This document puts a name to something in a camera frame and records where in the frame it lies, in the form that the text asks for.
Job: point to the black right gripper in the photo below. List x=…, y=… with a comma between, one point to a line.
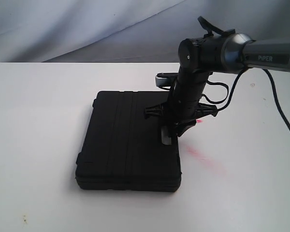
x=183, y=107

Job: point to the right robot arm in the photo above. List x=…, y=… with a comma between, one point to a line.
x=229, y=52

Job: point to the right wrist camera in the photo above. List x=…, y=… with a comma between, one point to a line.
x=165, y=79

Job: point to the black plastic carrying case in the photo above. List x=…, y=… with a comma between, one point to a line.
x=122, y=150

